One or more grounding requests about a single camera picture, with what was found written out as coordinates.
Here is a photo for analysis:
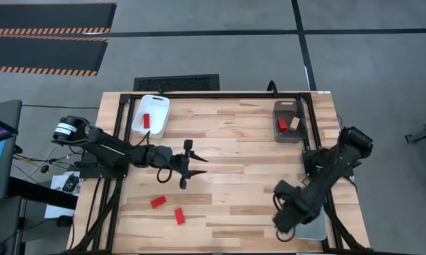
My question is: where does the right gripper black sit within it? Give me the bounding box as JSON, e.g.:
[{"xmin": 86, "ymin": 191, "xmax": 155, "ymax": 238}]
[{"xmin": 271, "ymin": 178, "xmax": 324, "ymax": 234}]

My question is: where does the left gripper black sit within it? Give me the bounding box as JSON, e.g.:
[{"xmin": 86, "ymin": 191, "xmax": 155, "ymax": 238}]
[{"xmin": 147, "ymin": 139, "xmax": 209, "ymax": 190}]

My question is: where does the grey flat pad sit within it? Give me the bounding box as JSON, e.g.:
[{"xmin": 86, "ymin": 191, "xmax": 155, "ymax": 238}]
[{"xmin": 293, "ymin": 207, "xmax": 328, "ymax": 242}]

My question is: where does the white plastic bin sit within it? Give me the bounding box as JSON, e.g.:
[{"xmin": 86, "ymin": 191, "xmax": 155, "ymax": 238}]
[{"xmin": 130, "ymin": 93, "xmax": 171, "ymax": 140}]

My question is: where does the grey plastic bin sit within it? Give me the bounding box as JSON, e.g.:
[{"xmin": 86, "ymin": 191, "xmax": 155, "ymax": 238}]
[{"xmin": 272, "ymin": 99, "xmax": 309, "ymax": 144}]

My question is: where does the black floor vent grille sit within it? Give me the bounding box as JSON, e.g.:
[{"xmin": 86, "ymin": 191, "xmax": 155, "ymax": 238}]
[{"xmin": 132, "ymin": 73, "xmax": 221, "ymax": 92}]

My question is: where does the black handheld controller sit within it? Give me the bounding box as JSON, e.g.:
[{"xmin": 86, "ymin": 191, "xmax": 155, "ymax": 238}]
[{"xmin": 61, "ymin": 173, "xmax": 81, "ymax": 194}]

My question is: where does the black power adapter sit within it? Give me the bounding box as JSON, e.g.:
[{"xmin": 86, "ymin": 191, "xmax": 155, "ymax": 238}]
[{"xmin": 55, "ymin": 215, "xmax": 73, "ymax": 228}]

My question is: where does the grey stand base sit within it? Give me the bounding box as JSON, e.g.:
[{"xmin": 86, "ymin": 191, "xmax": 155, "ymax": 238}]
[{"xmin": 404, "ymin": 120, "xmax": 426, "ymax": 147}]

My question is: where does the white paper sheet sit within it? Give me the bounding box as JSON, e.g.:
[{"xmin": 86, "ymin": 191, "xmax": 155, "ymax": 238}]
[{"xmin": 44, "ymin": 171, "xmax": 81, "ymax": 220}]

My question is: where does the black hazard-striped floor mat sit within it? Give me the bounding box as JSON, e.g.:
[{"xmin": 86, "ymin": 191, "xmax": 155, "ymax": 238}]
[
  {"xmin": 0, "ymin": 2, "xmax": 118, "ymax": 37},
  {"xmin": 0, "ymin": 34, "xmax": 110, "ymax": 77}
]

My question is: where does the black looped gripper cable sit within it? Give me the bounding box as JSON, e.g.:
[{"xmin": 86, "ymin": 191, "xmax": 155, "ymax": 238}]
[{"xmin": 156, "ymin": 165, "xmax": 174, "ymax": 184}]

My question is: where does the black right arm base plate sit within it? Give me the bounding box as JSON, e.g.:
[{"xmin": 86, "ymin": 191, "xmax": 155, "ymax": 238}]
[{"xmin": 301, "ymin": 147, "xmax": 356, "ymax": 180}]

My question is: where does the black aluminium table frame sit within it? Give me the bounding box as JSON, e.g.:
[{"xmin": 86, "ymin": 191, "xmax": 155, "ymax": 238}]
[{"xmin": 68, "ymin": 90, "xmax": 374, "ymax": 255}]

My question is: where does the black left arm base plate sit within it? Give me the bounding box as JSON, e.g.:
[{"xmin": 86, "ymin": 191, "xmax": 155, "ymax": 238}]
[{"xmin": 74, "ymin": 151, "xmax": 129, "ymax": 180}]

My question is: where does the black floor cable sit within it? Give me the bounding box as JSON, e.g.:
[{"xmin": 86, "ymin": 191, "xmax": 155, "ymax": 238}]
[{"xmin": 21, "ymin": 103, "xmax": 100, "ymax": 111}]

